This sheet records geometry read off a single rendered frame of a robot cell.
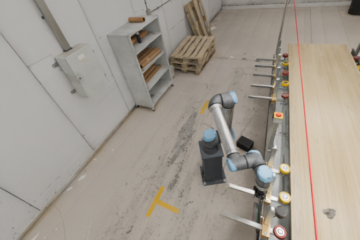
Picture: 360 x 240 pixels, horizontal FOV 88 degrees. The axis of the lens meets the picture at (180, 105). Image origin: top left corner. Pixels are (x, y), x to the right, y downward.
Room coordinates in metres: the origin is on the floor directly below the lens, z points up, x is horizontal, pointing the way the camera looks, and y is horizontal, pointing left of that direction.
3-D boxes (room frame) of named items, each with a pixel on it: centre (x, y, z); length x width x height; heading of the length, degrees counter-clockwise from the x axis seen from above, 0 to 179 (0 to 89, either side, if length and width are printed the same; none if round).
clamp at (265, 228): (0.36, -0.43, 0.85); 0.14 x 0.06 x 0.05; 150
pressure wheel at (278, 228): (0.31, -0.49, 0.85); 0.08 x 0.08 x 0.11
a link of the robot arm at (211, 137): (1.28, -0.26, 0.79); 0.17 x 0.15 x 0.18; 90
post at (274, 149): (0.82, -0.69, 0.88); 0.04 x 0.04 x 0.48; 60
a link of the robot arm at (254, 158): (0.63, -0.41, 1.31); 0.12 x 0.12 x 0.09; 0
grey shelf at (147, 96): (3.31, 0.48, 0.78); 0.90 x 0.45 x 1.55; 147
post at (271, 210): (0.38, -0.44, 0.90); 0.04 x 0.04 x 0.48; 60
